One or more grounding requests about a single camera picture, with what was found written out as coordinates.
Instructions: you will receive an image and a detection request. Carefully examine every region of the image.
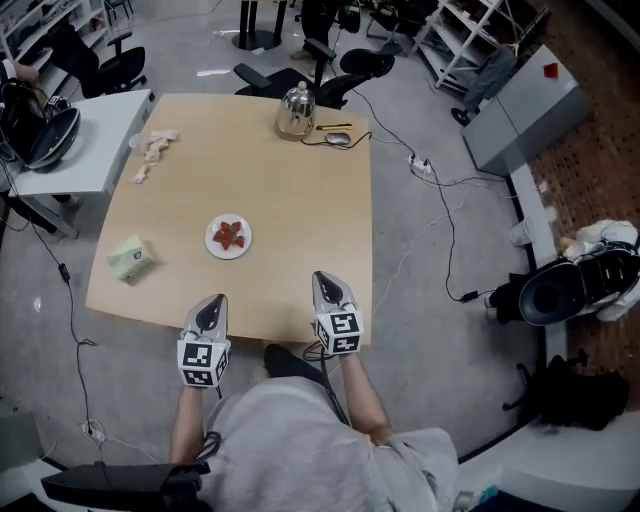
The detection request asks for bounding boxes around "white wall shelf unit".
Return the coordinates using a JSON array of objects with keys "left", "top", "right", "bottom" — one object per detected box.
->
[{"left": 0, "top": 0, "right": 110, "bottom": 97}]

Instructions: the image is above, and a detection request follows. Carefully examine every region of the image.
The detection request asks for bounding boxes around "white side table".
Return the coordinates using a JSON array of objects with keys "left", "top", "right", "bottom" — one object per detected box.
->
[{"left": 8, "top": 88, "right": 153, "bottom": 240}]

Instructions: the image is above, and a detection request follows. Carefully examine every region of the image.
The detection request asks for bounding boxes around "person's grey shirt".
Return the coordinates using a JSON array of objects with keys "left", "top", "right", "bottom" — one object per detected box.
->
[{"left": 198, "top": 374, "right": 460, "bottom": 512}]

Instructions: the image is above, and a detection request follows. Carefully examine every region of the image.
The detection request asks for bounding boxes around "grey metal cabinet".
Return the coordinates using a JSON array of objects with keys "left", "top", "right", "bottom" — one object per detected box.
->
[{"left": 461, "top": 44, "right": 590, "bottom": 177}]

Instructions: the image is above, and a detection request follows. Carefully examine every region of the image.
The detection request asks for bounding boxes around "black round pan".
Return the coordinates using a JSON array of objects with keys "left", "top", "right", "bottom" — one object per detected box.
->
[
  {"left": 24, "top": 106, "right": 83, "bottom": 171},
  {"left": 518, "top": 258, "right": 584, "bottom": 327}
]

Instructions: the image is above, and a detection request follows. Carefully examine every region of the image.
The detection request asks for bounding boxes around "person's black shoe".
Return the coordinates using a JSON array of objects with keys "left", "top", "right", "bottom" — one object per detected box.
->
[{"left": 262, "top": 343, "right": 327, "bottom": 387}]

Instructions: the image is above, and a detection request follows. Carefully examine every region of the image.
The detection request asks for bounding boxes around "white floor cable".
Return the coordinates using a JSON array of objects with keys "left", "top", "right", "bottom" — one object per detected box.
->
[{"left": 370, "top": 169, "right": 511, "bottom": 316}]

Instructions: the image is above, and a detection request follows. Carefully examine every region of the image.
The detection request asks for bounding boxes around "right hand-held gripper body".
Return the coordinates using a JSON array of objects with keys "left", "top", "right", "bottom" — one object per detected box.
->
[{"left": 313, "top": 305, "right": 364, "bottom": 357}]

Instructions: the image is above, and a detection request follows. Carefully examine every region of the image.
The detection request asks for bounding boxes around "black mesh office chair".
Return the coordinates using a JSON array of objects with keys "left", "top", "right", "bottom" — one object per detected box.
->
[{"left": 233, "top": 37, "right": 404, "bottom": 112}]

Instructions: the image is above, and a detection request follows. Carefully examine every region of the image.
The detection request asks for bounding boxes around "white metal shelf rack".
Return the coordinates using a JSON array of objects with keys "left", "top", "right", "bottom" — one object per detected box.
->
[{"left": 413, "top": 0, "right": 544, "bottom": 95}]

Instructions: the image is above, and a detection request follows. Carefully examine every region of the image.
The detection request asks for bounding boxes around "person's right forearm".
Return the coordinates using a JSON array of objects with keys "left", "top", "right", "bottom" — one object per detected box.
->
[{"left": 335, "top": 350, "right": 395, "bottom": 445}]

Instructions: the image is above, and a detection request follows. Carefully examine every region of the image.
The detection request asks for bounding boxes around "black bag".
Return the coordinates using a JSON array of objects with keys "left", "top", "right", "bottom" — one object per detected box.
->
[{"left": 502, "top": 348, "right": 632, "bottom": 433}]

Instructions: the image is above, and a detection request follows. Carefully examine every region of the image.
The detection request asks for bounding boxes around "white round plate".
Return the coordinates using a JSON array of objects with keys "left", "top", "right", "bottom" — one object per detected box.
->
[{"left": 204, "top": 213, "right": 253, "bottom": 260}]

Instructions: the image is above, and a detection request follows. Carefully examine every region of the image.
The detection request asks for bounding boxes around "light green tissue box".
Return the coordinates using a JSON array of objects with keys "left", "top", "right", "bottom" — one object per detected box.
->
[{"left": 106, "top": 234, "right": 159, "bottom": 287}]

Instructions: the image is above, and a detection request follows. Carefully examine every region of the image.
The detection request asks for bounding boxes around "black padded office chair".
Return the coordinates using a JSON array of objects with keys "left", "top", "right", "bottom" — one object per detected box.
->
[{"left": 48, "top": 20, "right": 148, "bottom": 100}]

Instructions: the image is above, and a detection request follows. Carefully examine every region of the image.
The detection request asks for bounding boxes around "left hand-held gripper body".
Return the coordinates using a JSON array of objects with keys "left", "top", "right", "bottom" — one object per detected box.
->
[{"left": 175, "top": 322, "right": 232, "bottom": 389}]

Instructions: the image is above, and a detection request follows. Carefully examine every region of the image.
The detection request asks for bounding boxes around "black table pedestal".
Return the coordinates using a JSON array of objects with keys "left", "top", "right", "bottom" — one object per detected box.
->
[{"left": 231, "top": 0, "right": 290, "bottom": 52}]

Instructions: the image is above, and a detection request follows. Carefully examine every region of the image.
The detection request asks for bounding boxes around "black chair armrest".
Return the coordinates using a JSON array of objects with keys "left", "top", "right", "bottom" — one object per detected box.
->
[{"left": 40, "top": 461, "right": 212, "bottom": 512}]

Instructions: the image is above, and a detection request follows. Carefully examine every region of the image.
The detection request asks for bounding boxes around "person's left forearm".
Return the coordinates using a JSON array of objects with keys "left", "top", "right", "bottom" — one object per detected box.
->
[{"left": 168, "top": 382, "right": 222, "bottom": 465}]

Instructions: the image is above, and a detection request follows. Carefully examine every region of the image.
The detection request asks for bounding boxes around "white floor power strip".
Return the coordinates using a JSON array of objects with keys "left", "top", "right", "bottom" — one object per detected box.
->
[{"left": 81, "top": 419, "right": 110, "bottom": 445}]

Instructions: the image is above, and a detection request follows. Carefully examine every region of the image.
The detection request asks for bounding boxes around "black mouse cable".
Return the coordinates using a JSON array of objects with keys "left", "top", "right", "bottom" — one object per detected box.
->
[{"left": 299, "top": 130, "right": 374, "bottom": 150}]

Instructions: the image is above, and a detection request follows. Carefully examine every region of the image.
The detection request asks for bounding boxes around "long black floor cable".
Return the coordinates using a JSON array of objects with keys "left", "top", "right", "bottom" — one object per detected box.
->
[{"left": 339, "top": 29, "right": 482, "bottom": 304}]

